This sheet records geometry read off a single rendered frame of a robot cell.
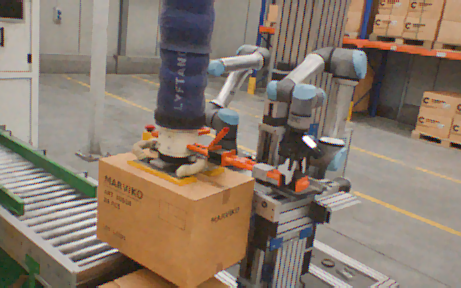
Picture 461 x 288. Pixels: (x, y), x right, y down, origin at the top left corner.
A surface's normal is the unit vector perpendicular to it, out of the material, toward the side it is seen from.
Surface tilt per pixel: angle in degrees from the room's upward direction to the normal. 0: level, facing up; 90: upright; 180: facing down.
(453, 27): 87
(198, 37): 102
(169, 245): 91
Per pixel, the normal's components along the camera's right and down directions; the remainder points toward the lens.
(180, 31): -0.10, 0.41
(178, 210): -0.62, 0.15
